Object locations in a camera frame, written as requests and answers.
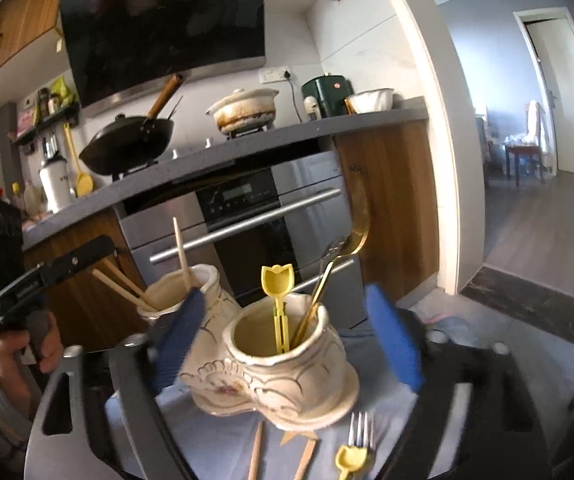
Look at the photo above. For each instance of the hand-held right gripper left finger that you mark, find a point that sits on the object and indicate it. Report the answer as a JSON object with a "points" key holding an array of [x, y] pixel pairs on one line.
{"points": [[177, 340]]}

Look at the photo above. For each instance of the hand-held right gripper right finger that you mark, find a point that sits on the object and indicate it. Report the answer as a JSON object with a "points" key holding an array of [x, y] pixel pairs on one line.
{"points": [[394, 340]]}

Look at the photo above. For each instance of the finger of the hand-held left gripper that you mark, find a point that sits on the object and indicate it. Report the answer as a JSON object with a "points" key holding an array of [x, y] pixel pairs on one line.
{"points": [[74, 260]]}

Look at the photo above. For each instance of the gold fork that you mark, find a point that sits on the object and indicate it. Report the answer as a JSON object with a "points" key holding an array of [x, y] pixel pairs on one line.
{"points": [[314, 310]]}

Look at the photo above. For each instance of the silver fork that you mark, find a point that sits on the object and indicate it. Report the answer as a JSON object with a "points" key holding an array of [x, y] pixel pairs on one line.
{"points": [[362, 430]]}

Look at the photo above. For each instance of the cream floral ceramic utensil holder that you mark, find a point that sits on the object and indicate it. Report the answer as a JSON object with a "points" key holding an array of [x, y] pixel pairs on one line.
{"points": [[267, 390]]}

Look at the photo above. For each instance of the yellow plastic tulip stick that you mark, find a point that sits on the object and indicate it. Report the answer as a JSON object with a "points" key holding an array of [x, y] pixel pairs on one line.
{"points": [[278, 285], [351, 457]]}

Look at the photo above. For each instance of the person's left hand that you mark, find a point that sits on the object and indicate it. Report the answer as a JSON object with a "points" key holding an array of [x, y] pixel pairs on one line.
{"points": [[52, 347]]}

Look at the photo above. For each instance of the wooden base cabinet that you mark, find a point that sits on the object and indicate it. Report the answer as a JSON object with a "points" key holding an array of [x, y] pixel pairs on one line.
{"points": [[397, 200], [82, 320]]}

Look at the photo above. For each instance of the cluster of condiment jars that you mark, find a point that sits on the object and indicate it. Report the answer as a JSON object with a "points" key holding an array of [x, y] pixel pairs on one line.
{"points": [[27, 200]]}

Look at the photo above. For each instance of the white insulated cup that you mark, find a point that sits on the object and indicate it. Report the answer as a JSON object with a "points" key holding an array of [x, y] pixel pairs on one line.
{"points": [[57, 185]]}

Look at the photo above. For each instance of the blue cartoon printed cloth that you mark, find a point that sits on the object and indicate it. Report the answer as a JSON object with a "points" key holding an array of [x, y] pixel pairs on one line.
{"points": [[207, 440]]}

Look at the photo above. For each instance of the grey stone countertop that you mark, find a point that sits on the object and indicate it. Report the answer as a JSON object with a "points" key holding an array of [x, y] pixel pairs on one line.
{"points": [[192, 170]]}

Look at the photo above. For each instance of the stainless steel oven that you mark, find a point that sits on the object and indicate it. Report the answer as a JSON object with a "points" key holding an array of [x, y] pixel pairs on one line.
{"points": [[247, 195]]}

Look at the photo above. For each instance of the black gas hob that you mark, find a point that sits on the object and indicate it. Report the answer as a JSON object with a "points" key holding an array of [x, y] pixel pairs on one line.
{"points": [[192, 147]]}

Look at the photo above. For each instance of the row of seasoning bottles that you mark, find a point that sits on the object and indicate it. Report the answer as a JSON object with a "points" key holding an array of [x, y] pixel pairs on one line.
{"points": [[52, 97]]}

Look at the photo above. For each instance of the white clay pot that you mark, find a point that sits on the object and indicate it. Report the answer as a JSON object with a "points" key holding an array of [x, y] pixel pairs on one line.
{"points": [[242, 110]]}

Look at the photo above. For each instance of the wooden upper cabinet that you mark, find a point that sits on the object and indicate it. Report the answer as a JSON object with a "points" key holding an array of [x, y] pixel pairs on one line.
{"points": [[17, 25]]}

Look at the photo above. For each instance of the white bowl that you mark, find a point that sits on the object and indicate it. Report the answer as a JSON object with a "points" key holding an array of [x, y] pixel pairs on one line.
{"points": [[372, 101]]}

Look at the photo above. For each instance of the black range hood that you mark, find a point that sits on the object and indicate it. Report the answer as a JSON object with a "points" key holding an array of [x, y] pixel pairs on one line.
{"points": [[167, 35]]}

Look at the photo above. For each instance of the green kitchen appliance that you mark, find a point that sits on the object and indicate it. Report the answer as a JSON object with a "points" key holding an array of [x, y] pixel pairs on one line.
{"points": [[327, 95]]}

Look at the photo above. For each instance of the wooden chair with white cloth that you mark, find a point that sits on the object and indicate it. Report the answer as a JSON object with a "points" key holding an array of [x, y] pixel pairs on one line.
{"points": [[534, 120]]}

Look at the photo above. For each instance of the white door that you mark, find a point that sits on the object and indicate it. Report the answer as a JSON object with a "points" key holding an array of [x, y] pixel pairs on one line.
{"points": [[567, 110]]}

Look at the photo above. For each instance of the black wall shelf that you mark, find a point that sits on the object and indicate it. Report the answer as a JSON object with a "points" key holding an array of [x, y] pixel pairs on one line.
{"points": [[42, 127]]}

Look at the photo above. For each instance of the white wall socket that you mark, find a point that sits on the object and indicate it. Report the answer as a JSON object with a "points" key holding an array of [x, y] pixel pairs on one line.
{"points": [[272, 76]]}

